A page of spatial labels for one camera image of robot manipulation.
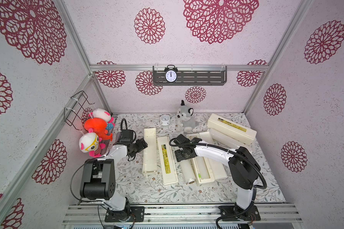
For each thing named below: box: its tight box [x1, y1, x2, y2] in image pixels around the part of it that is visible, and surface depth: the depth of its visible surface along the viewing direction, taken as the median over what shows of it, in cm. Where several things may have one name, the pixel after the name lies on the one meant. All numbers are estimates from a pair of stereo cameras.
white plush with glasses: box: [78, 127, 107, 158], surface depth 82 cm
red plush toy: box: [84, 117, 113, 142], surface depth 90 cm
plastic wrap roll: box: [180, 157, 196, 185], surface depth 86 cm
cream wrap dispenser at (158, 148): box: [141, 127, 179, 186], surface depth 92 cm
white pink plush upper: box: [88, 108, 112, 123], surface depth 97 cm
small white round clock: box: [159, 114, 171, 126], surface depth 115 cm
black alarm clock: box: [164, 64, 178, 84], surface depth 92 cm
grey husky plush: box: [175, 99, 196, 133], surface depth 100 cm
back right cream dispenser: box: [206, 113, 258, 146], surface depth 103 cm
